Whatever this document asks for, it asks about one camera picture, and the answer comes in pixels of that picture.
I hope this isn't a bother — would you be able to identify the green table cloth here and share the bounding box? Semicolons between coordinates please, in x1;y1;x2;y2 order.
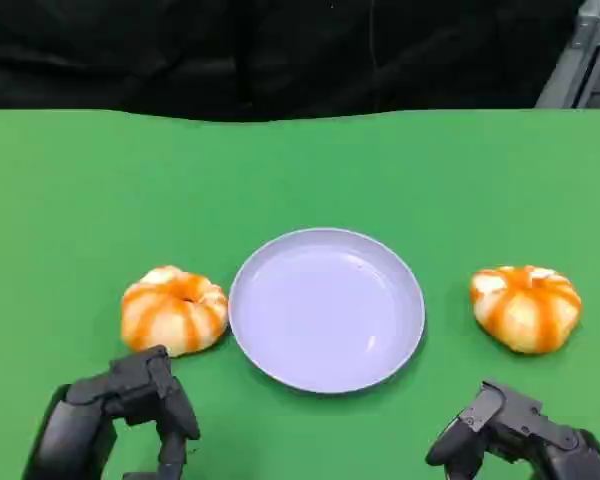
0;107;600;480

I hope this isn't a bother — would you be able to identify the grey metal frame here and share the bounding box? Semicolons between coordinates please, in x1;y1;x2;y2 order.
534;0;600;109

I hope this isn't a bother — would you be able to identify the lilac plate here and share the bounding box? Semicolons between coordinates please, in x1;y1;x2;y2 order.
228;227;426;396

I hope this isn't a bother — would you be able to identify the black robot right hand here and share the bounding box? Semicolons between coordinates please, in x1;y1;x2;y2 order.
424;379;600;480

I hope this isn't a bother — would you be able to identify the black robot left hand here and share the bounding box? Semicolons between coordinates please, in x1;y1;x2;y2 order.
22;344;202;480

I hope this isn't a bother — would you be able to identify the orange and white bread roll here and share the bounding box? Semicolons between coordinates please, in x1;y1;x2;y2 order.
469;265;583;356
120;265;230;359

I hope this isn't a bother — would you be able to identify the black backdrop cloth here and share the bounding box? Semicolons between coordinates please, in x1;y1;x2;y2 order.
0;0;589;124

